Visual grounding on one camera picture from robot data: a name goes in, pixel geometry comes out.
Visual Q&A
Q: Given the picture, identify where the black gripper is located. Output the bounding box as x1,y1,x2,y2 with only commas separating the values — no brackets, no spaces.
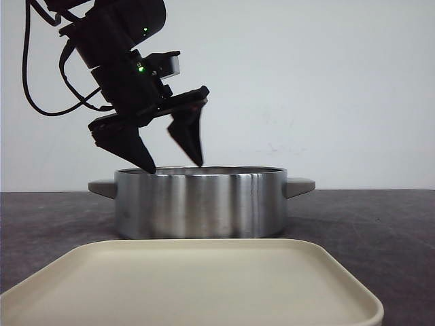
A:
58,3,209,173

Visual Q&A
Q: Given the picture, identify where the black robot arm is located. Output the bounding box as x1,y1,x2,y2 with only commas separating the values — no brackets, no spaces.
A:
59,1,209,173

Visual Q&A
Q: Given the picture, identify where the stainless steel steamer pot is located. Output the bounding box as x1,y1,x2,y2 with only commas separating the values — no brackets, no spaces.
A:
88,166,315,239

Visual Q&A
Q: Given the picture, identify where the beige square tray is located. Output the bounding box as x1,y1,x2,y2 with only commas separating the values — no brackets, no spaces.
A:
1,239,384,325

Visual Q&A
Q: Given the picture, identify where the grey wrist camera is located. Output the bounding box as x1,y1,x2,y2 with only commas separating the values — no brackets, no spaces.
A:
141,51,181,79

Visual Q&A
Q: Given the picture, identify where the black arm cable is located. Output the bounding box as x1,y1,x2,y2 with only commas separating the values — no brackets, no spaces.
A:
22,0,113,117

